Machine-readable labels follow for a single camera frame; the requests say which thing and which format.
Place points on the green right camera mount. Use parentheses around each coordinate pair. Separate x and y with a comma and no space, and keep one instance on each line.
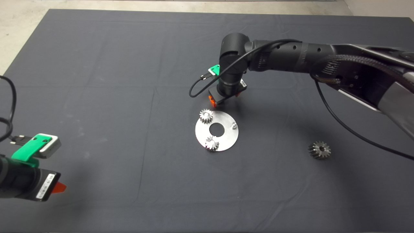
(215,69)

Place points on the dark grey table cloth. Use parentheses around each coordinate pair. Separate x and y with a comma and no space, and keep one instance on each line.
(129,97)

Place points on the green left camera mount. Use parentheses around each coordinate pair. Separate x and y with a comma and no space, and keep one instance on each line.
(30,149)

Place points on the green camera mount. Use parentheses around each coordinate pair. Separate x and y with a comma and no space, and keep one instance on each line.
(215,69)
(30,149)

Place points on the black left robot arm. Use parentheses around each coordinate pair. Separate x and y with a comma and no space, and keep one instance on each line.
(16,178)

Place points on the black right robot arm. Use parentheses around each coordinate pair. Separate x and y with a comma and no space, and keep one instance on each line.
(233,48)

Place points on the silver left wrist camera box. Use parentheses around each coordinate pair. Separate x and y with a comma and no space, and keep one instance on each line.
(51,151)

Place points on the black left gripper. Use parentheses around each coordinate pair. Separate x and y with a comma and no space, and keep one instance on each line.
(45,187)

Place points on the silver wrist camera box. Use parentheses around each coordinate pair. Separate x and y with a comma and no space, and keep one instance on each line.
(51,151)
(211,74)

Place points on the small shiny steel gear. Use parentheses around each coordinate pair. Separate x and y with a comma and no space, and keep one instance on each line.
(212,143)
(206,116)

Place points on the large steel gear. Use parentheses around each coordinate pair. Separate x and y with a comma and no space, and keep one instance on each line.
(315,152)

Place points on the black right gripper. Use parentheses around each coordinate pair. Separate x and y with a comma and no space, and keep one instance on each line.
(223,99)

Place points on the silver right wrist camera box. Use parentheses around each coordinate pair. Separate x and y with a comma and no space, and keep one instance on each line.
(211,74)

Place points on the round metal plate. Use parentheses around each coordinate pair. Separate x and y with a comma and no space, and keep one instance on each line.
(226,139)

